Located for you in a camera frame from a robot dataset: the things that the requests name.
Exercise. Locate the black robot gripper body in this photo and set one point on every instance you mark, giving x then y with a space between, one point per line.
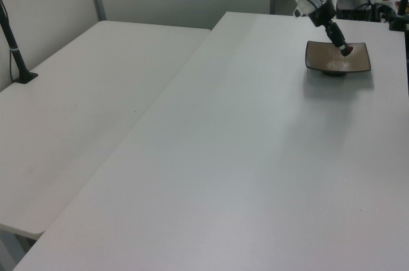
322 13

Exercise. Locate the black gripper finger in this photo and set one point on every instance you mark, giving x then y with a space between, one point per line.
339 34
332 36

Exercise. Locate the red green toy strawberry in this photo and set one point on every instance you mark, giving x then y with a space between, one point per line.
350 49

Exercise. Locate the square brown ceramic plate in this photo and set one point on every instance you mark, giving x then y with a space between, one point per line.
332 60

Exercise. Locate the black controller box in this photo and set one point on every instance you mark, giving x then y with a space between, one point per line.
354 8

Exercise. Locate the white side table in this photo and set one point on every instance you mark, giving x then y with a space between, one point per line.
80 117

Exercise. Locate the black camera stand with base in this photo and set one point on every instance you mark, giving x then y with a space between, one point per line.
14 53

